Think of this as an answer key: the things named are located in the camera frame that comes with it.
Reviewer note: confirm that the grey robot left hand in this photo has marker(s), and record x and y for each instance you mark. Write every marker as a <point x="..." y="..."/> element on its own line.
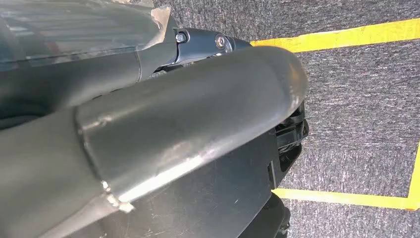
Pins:
<point x="82" y="49"/>

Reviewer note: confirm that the yellow floor tape marking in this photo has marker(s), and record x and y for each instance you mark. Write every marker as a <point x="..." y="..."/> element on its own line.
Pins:
<point x="328" y="37"/>

